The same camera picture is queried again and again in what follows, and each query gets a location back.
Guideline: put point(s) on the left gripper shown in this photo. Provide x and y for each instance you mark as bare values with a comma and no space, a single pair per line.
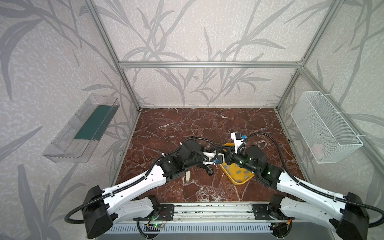
207,163

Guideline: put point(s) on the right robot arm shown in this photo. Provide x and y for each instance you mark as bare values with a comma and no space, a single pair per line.
346,215

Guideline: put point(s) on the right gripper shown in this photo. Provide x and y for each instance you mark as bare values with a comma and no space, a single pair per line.
231,156

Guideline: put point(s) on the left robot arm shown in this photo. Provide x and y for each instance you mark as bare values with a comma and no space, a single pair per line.
106,207

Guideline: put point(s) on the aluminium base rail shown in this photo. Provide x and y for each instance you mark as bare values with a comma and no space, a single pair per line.
228,218

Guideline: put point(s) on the green circuit board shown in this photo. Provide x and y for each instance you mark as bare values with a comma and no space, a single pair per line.
155,227

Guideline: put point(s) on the yellow plastic tray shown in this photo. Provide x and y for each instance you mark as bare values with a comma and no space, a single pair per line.
236,174

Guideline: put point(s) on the clear plastic wall shelf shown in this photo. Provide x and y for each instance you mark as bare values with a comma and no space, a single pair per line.
79,138

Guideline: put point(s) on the white wire basket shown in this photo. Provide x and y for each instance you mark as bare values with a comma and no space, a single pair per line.
329,137

